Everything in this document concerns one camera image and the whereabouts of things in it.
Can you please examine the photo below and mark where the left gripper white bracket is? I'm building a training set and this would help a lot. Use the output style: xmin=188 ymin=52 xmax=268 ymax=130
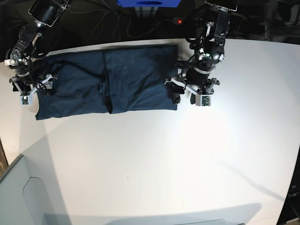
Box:
xmin=165 ymin=69 xmax=220 ymax=105

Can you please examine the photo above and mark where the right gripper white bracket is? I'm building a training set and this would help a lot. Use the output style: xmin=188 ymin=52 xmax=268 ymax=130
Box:
xmin=9 ymin=74 xmax=58 ymax=96

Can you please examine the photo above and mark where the dark blue T-shirt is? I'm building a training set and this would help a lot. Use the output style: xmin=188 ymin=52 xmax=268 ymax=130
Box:
xmin=36 ymin=45 xmax=178 ymax=120

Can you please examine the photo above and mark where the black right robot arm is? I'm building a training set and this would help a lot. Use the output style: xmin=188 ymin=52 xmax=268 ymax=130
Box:
xmin=4 ymin=0 xmax=71 ymax=98

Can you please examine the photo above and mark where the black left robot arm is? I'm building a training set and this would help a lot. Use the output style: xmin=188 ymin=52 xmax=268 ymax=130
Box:
xmin=165 ymin=0 xmax=238 ymax=106

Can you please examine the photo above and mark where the blue box with slot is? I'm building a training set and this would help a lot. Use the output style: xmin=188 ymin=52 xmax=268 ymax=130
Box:
xmin=116 ymin=0 xmax=181 ymax=8

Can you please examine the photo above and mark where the grey bin at table corner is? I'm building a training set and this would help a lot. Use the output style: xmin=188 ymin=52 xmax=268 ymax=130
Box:
xmin=0 ymin=154 xmax=71 ymax=225

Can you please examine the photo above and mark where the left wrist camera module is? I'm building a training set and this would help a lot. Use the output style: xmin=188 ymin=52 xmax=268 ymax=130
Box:
xmin=195 ymin=95 xmax=211 ymax=107

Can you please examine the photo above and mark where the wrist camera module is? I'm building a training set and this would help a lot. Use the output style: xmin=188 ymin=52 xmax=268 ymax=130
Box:
xmin=20 ymin=95 xmax=33 ymax=105
xmin=195 ymin=95 xmax=211 ymax=107

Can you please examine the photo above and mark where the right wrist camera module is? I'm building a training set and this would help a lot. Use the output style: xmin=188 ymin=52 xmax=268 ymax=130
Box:
xmin=20 ymin=95 xmax=33 ymax=105

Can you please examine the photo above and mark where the black power strip red switch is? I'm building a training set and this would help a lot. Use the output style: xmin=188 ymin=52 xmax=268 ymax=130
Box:
xmin=172 ymin=16 xmax=202 ymax=26

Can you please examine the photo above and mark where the grey coiled cable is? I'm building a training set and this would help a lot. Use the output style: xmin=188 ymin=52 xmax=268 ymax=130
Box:
xmin=91 ymin=9 xmax=162 ymax=39

